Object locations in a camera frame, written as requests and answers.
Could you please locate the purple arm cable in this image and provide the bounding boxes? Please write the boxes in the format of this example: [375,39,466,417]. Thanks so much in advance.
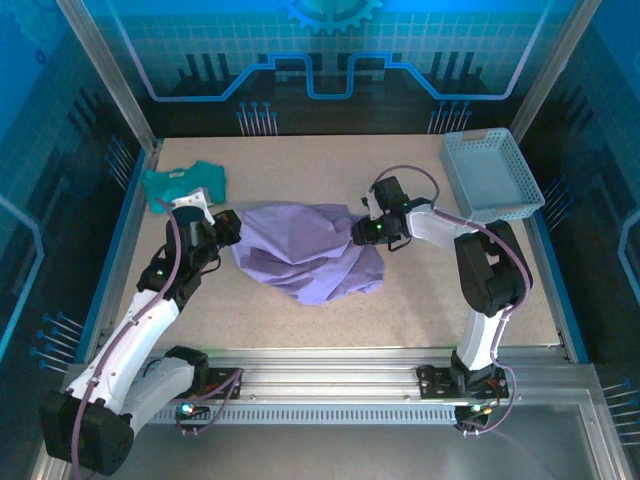
[375,163,535,437]
[69,197,245,476]

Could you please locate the purple t-shirt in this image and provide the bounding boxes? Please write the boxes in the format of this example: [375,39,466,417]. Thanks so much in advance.
[230,201,387,306]

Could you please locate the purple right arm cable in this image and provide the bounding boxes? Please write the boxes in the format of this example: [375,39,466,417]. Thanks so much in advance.
[375,163,535,437]

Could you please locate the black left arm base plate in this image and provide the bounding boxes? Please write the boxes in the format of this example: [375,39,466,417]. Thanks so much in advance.
[197,367,245,401]

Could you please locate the teal folded t-shirt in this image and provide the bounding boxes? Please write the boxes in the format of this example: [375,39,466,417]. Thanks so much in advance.
[140,159,229,216]

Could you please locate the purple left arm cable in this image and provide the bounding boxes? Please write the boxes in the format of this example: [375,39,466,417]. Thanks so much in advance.
[69,197,245,476]

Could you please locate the grey perforated plastic basket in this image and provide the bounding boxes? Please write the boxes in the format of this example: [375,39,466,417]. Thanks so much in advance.
[439,127,546,225]

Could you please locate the blue table edge strip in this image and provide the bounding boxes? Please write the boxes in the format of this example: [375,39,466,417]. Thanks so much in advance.
[528,215,591,364]
[74,147,151,364]

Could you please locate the grey metal lower panel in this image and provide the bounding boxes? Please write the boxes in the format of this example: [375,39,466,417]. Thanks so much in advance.
[29,399,629,480]

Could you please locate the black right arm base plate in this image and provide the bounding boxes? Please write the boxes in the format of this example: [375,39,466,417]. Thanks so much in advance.
[417,364,512,401]

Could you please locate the aluminium frame post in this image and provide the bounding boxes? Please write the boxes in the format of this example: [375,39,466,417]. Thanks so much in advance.
[53,0,165,154]
[508,0,602,146]

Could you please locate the aluminium mounting rail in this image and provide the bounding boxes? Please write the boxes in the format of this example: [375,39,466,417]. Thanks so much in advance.
[64,346,599,405]

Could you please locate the grey slotted cable duct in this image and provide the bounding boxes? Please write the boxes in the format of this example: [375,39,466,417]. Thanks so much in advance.
[127,403,459,426]

